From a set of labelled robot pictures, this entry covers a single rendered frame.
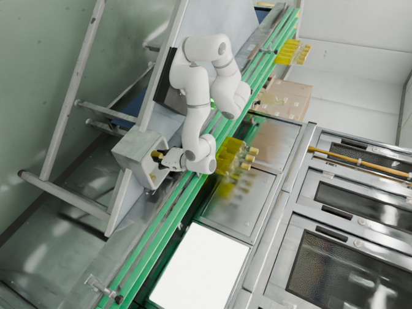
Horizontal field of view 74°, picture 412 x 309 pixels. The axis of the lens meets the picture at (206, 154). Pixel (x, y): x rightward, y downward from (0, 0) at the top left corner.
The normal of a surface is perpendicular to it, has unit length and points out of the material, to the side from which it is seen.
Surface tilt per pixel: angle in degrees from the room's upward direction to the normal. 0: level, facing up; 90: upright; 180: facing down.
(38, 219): 90
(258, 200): 90
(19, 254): 90
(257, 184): 90
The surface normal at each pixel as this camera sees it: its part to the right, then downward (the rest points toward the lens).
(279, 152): -0.11, -0.64
